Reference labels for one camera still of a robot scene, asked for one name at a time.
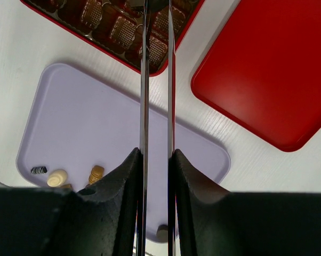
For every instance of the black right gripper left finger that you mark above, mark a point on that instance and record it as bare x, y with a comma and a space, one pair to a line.
97, 220

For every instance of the white swirl oval chocolate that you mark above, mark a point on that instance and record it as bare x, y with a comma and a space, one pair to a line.
57, 178

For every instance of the lilac plastic tray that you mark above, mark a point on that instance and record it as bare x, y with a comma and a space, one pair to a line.
77, 122

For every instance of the striped cylinder chocolate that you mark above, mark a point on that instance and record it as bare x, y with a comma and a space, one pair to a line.
38, 170

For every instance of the dark round chocolate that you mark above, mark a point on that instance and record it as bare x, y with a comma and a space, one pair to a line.
162, 233

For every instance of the red box lid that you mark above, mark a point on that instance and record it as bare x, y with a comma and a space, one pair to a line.
264, 71

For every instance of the tan half-round chocolate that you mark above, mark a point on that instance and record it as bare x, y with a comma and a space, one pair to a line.
67, 186

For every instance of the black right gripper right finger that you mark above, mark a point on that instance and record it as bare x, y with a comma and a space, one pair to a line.
215, 221

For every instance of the tan barrel chocolate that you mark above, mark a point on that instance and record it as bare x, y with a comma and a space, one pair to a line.
96, 174

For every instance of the red chocolate box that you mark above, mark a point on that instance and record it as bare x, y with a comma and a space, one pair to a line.
115, 28

